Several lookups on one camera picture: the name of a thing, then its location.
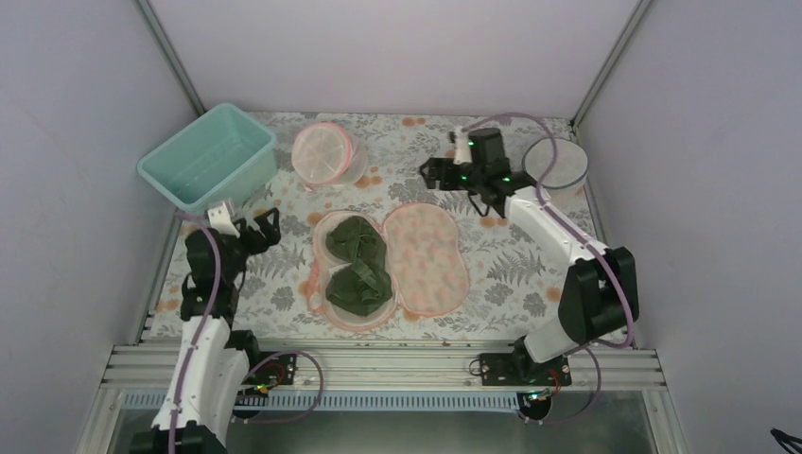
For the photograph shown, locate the mint green plastic bin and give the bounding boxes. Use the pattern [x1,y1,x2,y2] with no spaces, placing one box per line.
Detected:
[137,103,278,215]

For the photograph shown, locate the floral mesh bra laundry bag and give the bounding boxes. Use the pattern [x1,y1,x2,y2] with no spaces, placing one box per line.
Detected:
[305,202,470,332]

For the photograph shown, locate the dark green bra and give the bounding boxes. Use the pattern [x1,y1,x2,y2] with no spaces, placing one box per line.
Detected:
[325,216,392,317]

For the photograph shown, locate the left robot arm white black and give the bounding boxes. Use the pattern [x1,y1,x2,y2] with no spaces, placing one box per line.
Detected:
[129,208,281,453]

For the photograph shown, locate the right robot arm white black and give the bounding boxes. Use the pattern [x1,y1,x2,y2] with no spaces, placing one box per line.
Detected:
[419,128,639,385]

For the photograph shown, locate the grey-trimmed white cylindrical laundry bag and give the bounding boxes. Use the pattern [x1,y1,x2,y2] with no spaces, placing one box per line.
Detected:
[522,138,589,204]

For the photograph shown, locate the pink-trimmed white cylindrical laundry bag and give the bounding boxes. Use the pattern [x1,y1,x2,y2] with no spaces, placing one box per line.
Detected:
[291,122,369,191]

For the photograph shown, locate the floral patterned table cloth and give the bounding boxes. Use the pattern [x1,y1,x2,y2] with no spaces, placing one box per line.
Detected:
[235,112,563,341]

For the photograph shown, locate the white wrist camera on right gripper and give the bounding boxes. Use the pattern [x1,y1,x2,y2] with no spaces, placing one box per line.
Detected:
[448,128,473,166]

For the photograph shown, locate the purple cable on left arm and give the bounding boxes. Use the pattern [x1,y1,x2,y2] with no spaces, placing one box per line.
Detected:
[166,211,224,454]

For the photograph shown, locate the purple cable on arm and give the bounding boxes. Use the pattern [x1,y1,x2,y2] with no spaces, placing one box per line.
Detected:
[166,211,224,454]
[463,113,637,428]

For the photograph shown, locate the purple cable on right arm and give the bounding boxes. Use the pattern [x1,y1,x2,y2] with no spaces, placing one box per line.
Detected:
[463,113,637,428]

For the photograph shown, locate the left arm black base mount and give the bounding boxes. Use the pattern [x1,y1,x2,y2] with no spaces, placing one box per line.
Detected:
[232,354,297,420]

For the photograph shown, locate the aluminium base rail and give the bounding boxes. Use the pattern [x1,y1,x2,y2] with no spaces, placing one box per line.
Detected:
[78,339,687,453]

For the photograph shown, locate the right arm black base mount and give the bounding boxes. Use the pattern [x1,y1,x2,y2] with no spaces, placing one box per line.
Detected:
[468,353,572,420]

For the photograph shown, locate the aluminium frame post right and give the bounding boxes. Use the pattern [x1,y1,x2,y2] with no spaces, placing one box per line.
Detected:
[571,0,653,133]

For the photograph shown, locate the aluminium frame post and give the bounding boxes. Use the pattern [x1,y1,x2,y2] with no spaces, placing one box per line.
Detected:
[571,0,653,133]
[132,0,207,116]

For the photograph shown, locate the aluminium frame post left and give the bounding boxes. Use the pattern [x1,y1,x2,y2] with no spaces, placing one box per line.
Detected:
[132,0,207,116]

